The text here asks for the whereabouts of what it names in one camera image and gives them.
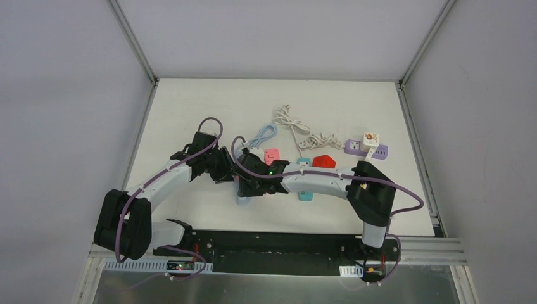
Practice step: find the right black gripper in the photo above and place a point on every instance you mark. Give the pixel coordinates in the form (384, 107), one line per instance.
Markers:
(250, 180)

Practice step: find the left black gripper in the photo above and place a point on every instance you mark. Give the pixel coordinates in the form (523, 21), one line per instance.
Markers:
(226, 166)

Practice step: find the pink square plug adapter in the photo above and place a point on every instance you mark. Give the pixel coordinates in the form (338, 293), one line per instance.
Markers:
(271, 155)

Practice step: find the red cube plug adapter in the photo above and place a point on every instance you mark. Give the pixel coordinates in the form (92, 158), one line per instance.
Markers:
(324, 161)

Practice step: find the light blue power strip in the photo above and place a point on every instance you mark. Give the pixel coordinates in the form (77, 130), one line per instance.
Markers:
(241, 201)

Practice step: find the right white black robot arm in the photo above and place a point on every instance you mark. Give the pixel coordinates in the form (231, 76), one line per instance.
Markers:
(369, 192)

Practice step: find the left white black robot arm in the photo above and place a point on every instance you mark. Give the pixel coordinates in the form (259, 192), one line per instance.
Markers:
(125, 225)

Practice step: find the purple socket adapter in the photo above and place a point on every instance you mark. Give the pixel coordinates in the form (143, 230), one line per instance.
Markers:
(354, 147)

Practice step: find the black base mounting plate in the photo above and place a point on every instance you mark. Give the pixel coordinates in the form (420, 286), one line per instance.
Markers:
(277, 253)

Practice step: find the white cube adapter with sticker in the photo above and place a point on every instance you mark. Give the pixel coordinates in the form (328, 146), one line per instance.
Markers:
(370, 141)

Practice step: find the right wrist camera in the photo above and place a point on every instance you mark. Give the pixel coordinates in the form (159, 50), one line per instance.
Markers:
(259, 152)

